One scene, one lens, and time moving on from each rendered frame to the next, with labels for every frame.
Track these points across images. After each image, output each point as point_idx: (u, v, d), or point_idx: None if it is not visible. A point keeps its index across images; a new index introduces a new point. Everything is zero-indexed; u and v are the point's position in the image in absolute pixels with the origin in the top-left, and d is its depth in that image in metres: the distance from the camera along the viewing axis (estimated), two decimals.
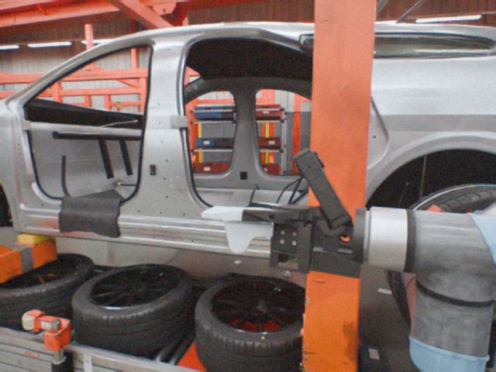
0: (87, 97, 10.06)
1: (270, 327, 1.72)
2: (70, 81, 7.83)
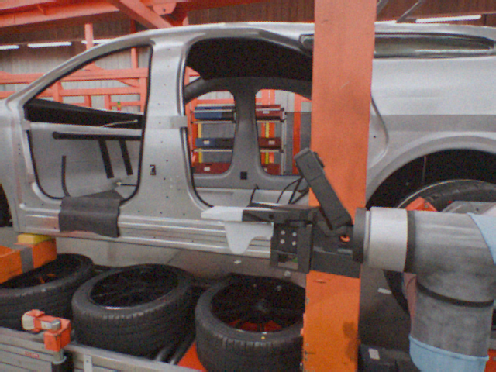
0: (87, 97, 10.06)
1: (270, 327, 1.72)
2: (70, 81, 7.83)
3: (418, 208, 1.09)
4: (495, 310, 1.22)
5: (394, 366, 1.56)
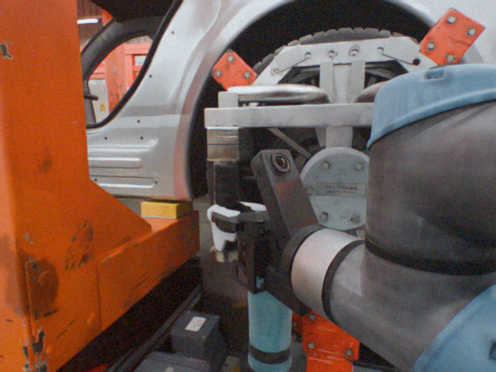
0: None
1: None
2: None
3: (219, 64, 0.63)
4: None
5: None
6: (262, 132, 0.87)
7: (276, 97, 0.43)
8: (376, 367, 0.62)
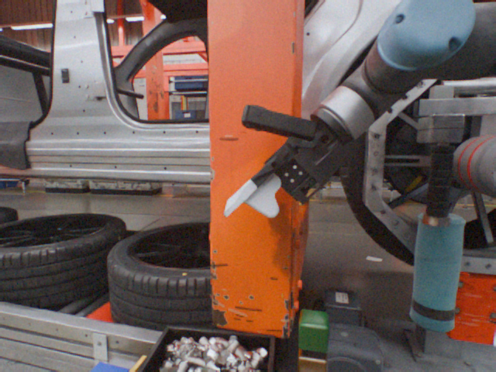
0: None
1: None
2: None
3: None
4: None
5: None
6: None
7: (490, 89, 0.52)
8: None
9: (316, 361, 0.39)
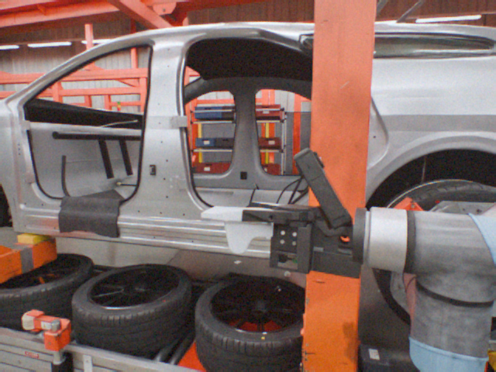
0: (87, 97, 10.06)
1: (270, 327, 1.72)
2: (70, 81, 7.83)
3: (404, 208, 1.09)
4: None
5: None
6: None
7: None
8: None
9: None
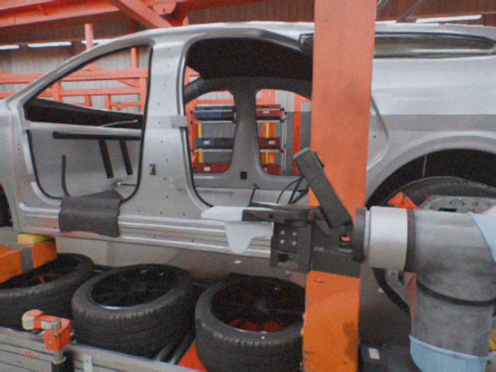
0: (87, 97, 10.06)
1: (270, 327, 1.72)
2: (70, 81, 7.83)
3: (397, 202, 1.20)
4: None
5: None
6: None
7: None
8: None
9: None
